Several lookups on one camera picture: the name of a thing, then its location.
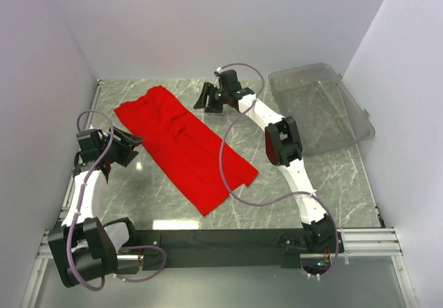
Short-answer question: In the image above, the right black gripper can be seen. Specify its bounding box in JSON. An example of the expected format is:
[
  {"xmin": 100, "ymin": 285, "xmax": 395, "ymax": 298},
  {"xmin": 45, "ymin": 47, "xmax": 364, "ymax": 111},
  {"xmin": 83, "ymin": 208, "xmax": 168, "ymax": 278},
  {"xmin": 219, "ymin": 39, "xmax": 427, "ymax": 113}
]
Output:
[{"xmin": 192, "ymin": 82, "xmax": 228, "ymax": 114}]

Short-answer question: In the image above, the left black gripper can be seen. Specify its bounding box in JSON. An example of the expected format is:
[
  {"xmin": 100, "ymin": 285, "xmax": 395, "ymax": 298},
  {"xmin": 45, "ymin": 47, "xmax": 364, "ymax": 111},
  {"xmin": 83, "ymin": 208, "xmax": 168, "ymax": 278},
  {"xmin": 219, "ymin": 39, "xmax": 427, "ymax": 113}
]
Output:
[{"xmin": 100, "ymin": 126, "xmax": 145, "ymax": 167}]

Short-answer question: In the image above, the red t shirt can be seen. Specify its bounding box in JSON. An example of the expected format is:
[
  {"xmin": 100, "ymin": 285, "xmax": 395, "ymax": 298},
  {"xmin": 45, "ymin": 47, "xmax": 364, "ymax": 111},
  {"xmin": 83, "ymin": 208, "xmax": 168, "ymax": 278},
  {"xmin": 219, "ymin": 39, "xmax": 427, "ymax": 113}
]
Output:
[{"xmin": 114, "ymin": 85, "xmax": 259, "ymax": 216}]

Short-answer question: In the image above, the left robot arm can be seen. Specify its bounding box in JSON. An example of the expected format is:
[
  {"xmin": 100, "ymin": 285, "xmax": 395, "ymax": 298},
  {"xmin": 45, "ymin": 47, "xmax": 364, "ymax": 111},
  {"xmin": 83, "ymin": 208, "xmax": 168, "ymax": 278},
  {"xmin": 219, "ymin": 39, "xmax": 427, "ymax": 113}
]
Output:
[{"xmin": 48, "ymin": 127, "xmax": 144, "ymax": 287}]

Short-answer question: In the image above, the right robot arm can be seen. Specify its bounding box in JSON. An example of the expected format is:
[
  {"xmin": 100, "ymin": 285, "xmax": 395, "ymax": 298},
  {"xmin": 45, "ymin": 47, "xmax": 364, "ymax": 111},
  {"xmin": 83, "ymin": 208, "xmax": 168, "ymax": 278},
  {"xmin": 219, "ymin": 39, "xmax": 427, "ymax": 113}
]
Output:
[{"xmin": 194, "ymin": 65, "xmax": 341, "ymax": 254}]

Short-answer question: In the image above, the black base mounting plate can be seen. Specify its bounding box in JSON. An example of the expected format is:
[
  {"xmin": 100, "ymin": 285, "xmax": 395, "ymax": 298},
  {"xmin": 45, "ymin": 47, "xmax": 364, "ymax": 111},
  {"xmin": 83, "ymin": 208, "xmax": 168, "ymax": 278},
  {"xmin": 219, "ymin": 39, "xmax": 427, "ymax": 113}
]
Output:
[{"xmin": 124, "ymin": 228, "xmax": 344, "ymax": 271}]

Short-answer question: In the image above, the clear plastic bin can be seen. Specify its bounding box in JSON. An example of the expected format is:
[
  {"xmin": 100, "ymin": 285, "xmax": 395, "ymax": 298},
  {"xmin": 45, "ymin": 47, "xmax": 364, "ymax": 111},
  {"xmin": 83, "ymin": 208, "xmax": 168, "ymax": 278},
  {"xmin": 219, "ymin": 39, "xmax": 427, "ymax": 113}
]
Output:
[{"xmin": 268, "ymin": 63, "xmax": 375, "ymax": 156}]

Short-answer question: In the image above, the aluminium rail frame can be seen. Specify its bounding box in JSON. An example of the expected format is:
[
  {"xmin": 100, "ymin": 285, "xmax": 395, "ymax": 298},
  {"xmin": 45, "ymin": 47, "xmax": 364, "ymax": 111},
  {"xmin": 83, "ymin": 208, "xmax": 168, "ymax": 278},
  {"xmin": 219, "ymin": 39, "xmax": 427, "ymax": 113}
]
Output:
[{"xmin": 20, "ymin": 79, "xmax": 419, "ymax": 308}]

